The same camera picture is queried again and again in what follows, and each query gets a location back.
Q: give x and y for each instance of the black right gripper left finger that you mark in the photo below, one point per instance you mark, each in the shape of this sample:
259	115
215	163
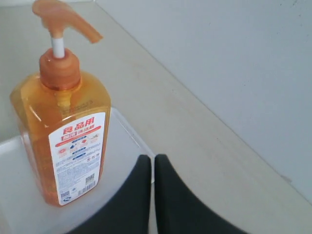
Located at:
127	212

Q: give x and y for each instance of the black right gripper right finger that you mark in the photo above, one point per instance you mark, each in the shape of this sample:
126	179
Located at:
178	210

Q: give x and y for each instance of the orange pump soap bottle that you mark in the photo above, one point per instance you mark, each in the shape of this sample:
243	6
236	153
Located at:
63	112

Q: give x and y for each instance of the white rectangular foam tray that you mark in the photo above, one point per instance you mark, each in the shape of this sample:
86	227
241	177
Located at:
22	207

